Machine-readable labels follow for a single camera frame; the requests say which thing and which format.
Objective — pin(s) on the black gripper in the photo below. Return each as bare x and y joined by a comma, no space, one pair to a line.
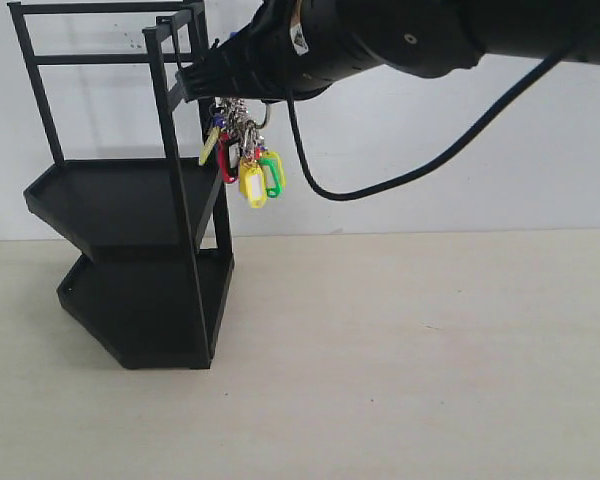
302,48

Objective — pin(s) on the colourful key tag bunch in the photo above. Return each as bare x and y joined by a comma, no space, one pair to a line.
235,141

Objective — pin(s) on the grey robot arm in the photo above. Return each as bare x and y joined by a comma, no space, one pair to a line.
534,29

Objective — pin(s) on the black two-tier corner rack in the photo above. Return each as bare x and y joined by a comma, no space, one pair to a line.
156,260

